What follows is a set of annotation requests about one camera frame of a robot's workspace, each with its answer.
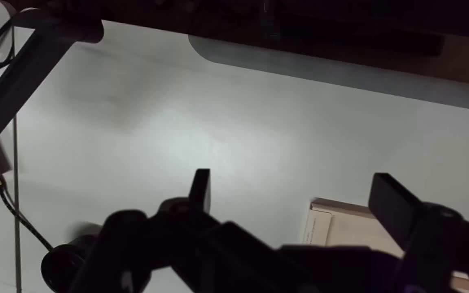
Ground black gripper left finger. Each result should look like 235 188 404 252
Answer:
188 167 214 214

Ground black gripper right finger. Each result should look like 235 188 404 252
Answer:
367 171 427 252

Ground light wooden tray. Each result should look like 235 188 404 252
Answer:
300 197 469 293

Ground black round wrist attachment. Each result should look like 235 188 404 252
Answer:
41 242 101 293

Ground thin black cable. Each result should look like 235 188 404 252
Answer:
0 175 57 252

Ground black camera stand pole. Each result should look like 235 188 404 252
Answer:
0 9 104 164

